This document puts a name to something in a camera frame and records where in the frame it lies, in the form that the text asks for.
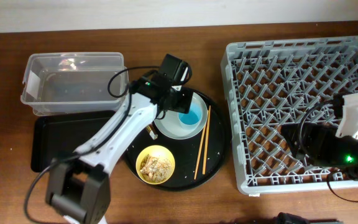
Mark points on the black rectangular tray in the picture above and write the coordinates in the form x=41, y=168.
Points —
x=59, y=135

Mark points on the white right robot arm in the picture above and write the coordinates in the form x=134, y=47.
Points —
x=345, y=106

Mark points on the clear plastic bin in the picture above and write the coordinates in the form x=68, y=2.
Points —
x=73, y=82

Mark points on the wooden chopstick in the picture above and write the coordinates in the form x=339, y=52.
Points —
x=206, y=141
x=200, y=147

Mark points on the gold snack wrapper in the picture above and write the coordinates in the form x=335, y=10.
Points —
x=151, y=131

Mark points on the food scraps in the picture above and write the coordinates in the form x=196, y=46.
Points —
x=155, y=169

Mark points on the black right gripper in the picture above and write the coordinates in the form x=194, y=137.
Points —
x=295, y=135

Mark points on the blue plastic cup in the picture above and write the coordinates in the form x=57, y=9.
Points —
x=191, y=119

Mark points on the grey dishwasher rack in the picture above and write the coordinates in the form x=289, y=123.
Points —
x=268, y=84

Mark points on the grey round plate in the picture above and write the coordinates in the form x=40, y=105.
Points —
x=170, y=125

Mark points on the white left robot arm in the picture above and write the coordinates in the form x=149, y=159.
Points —
x=78, y=186

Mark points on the black round tray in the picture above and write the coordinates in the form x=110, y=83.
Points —
x=185, y=152

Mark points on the yellow bowl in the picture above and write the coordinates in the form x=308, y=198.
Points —
x=154, y=150

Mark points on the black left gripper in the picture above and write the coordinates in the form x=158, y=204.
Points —
x=178, y=103

